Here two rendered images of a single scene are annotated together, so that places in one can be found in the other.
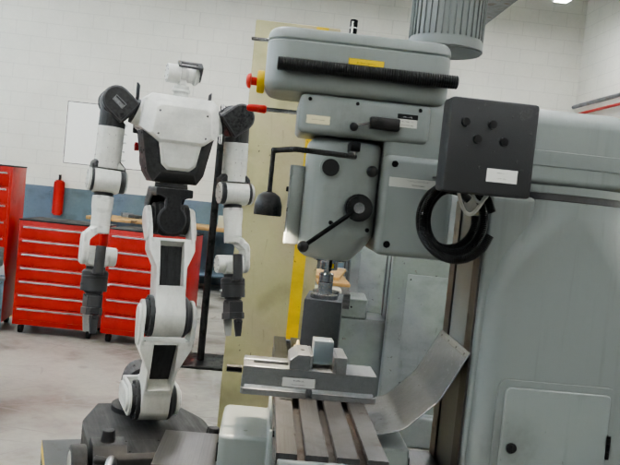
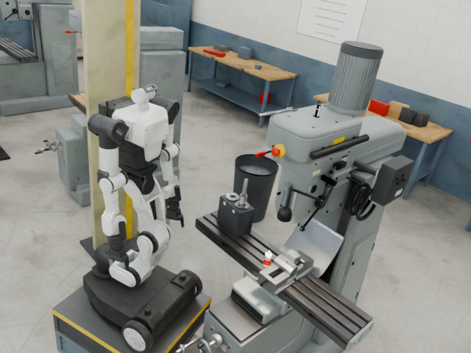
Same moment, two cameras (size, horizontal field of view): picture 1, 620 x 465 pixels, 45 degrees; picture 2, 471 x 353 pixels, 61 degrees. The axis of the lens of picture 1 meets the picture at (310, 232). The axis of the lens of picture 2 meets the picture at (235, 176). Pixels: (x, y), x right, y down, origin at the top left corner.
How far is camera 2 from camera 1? 198 cm
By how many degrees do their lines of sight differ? 49
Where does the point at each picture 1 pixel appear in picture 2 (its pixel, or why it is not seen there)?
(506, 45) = not seen: outside the picture
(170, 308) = (162, 236)
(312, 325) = (242, 223)
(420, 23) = (347, 103)
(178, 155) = (153, 151)
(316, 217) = (304, 211)
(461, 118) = (396, 177)
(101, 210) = (115, 201)
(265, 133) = (99, 58)
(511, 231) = not seen: hidden behind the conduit
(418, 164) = (343, 174)
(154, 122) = (144, 139)
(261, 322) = not seen: hidden behind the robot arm
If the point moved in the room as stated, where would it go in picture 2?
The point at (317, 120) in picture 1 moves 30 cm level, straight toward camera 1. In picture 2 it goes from (316, 172) to (371, 203)
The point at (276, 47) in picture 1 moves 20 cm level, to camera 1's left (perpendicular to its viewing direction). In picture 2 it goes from (307, 144) to (274, 153)
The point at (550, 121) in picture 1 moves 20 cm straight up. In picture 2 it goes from (380, 136) to (392, 102)
